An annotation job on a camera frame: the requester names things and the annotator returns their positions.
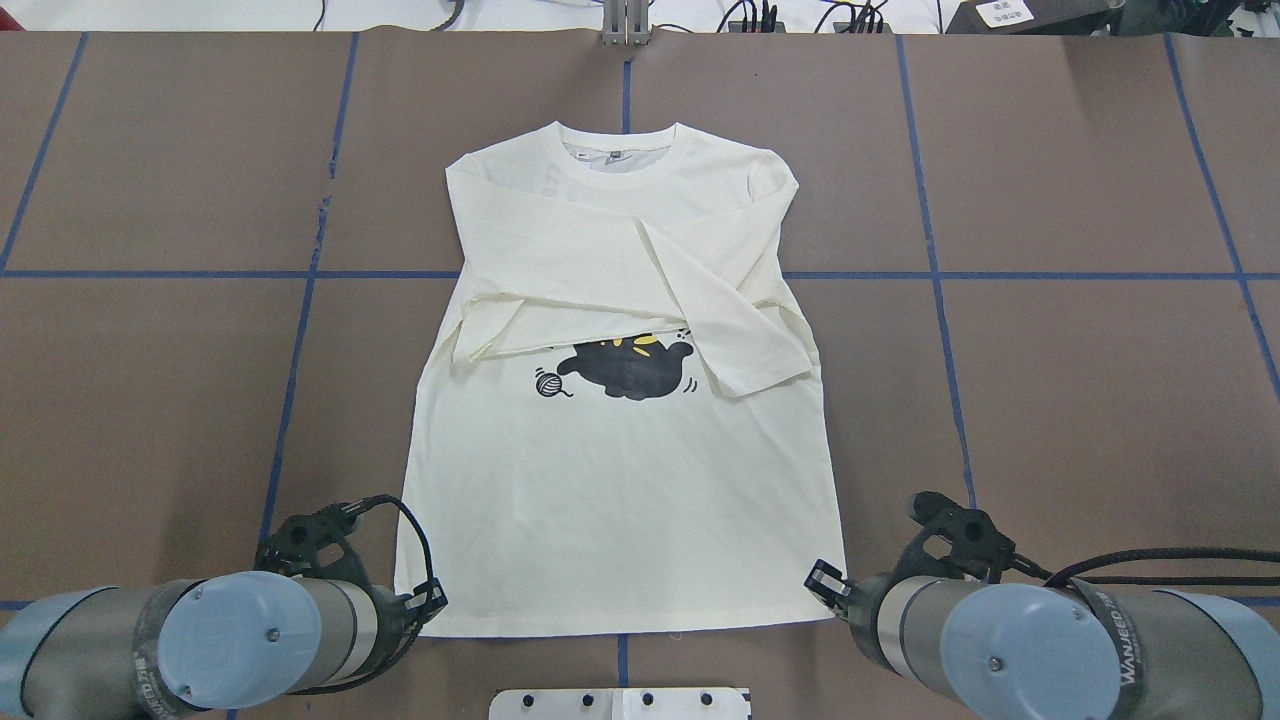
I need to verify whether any aluminium frame post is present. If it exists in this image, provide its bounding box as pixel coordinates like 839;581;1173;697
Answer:
599;0;653;46

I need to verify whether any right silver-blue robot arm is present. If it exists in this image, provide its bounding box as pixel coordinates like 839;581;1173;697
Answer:
805;561;1279;719

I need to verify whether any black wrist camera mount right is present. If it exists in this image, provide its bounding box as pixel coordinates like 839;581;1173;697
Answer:
893;491;1015;583

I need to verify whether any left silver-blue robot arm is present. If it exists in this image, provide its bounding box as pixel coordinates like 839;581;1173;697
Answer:
3;571;447;719

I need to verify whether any black labelled box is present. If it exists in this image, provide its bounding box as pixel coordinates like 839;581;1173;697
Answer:
943;1;1126;36

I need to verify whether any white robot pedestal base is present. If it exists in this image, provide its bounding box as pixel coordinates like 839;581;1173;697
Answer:
486;685;754;719

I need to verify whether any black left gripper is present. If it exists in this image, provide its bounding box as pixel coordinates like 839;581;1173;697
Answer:
375;578;449;651

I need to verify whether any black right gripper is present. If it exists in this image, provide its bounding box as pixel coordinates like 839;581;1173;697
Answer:
804;559;891;641

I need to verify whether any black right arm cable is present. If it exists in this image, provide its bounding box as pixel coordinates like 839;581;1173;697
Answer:
1010;546;1280;591

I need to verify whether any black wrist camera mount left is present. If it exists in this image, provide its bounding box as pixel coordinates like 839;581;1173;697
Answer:
253;500;371;588

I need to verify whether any cream long-sleeve cat shirt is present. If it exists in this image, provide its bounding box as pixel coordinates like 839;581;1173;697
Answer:
403;123;845;639

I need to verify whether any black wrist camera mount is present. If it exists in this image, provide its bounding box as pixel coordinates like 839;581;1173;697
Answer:
893;491;1015;583
253;500;371;588

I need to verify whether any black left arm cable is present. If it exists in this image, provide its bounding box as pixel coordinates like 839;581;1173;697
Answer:
291;493;442;696

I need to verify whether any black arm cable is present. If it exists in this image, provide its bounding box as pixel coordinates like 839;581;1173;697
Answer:
1010;546;1280;591
291;493;442;696

